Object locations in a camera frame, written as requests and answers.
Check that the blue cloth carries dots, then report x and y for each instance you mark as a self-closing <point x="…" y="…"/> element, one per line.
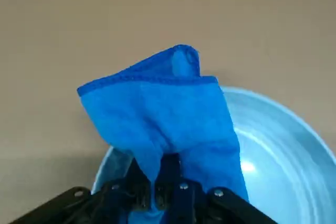
<point x="157" y="111"/>

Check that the blue plastic plate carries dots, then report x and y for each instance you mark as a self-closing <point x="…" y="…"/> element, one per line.
<point x="275" y="161"/>

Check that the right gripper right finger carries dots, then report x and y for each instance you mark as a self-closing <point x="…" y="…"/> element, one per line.
<point x="223" y="205"/>

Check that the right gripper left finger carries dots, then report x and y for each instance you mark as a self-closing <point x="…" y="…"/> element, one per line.
<point x="118" y="195"/>

